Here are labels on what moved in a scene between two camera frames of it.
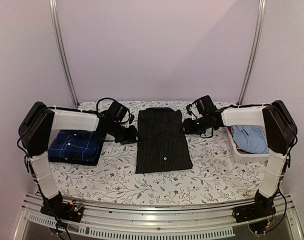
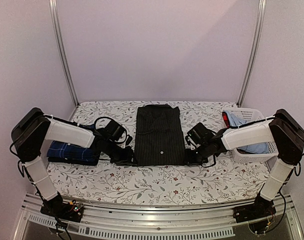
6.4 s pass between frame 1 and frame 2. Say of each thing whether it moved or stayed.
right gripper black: moved
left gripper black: moved
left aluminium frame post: stayed
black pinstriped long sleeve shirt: moved
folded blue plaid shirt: stayed
